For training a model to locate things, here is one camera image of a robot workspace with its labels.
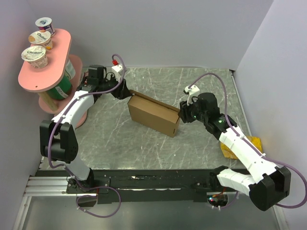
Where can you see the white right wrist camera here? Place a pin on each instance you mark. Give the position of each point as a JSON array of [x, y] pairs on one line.
[[191, 91]]

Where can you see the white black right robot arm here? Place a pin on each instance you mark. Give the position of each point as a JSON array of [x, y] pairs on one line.
[[266, 184]]

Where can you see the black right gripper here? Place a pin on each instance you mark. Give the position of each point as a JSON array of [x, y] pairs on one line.
[[184, 108]]

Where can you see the green cylindrical can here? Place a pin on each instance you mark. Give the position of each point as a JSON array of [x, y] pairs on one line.
[[62, 90]]

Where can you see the pink tiered wooden shelf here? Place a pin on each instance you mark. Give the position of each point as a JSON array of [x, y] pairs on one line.
[[47, 70]]

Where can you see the aluminium frame rail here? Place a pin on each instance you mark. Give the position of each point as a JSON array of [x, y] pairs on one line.
[[46, 186]]

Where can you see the yellow Lays chips bag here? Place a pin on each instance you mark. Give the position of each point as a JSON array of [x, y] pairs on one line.
[[256, 141]]

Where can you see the orange Chobani yogurt cup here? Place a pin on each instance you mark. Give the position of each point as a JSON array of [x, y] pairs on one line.
[[41, 38]]

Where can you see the brown cardboard paper box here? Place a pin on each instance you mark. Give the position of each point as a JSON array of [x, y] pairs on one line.
[[154, 114]]

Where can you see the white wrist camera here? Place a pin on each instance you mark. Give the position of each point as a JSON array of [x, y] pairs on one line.
[[118, 70], [191, 91]]

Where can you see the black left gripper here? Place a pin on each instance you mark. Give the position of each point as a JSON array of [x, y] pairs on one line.
[[124, 92]]

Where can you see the small electronics board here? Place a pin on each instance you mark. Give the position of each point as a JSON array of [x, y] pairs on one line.
[[216, 201]]

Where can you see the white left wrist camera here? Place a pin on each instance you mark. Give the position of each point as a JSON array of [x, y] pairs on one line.
[[118, 70]]

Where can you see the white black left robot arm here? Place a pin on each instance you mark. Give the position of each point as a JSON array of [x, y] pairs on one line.
[[58, 142]]

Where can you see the blue white yogurt cup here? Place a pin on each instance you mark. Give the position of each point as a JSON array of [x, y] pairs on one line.
[[45, 23]]

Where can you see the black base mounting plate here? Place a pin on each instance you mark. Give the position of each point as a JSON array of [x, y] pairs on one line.
[[148, 185]]

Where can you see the white Chobani yogurt cup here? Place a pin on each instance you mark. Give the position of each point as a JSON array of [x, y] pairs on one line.
[[35, 56]]

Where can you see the white green label container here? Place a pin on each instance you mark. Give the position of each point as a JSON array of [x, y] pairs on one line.
[[69, 70]]

